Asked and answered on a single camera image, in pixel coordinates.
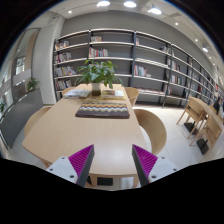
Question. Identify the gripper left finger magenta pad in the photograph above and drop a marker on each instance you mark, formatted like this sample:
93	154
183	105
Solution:
74	168

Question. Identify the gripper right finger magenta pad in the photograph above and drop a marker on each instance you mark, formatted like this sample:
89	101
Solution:
150	167

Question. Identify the zigzag patterned folded towel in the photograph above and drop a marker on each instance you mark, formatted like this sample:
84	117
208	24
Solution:
103	110

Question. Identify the wooden chair right near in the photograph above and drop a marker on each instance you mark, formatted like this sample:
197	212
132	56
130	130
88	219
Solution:
154	128

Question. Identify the open magazine left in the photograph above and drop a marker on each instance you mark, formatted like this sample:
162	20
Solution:
76	93

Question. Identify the wooden chair right far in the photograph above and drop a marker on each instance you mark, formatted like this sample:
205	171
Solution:
132	95

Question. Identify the yellow book stack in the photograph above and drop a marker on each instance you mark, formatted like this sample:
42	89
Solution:
112	94

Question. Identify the wooden chair background right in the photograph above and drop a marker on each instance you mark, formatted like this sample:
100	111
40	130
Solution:
197	111

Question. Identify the wooden chair background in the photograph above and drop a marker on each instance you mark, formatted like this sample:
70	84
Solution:
197	111
207	137

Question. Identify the wooden chair background near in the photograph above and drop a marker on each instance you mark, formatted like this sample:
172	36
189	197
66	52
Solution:
207	137

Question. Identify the grey low partition counter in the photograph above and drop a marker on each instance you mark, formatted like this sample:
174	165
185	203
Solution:
16	118

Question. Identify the potted green plant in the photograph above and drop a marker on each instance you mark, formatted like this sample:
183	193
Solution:
97	74

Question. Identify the large grey bookshelf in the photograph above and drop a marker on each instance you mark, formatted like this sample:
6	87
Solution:
164	73

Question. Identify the small plant on ledge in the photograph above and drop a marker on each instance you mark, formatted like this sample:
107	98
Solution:
32	83

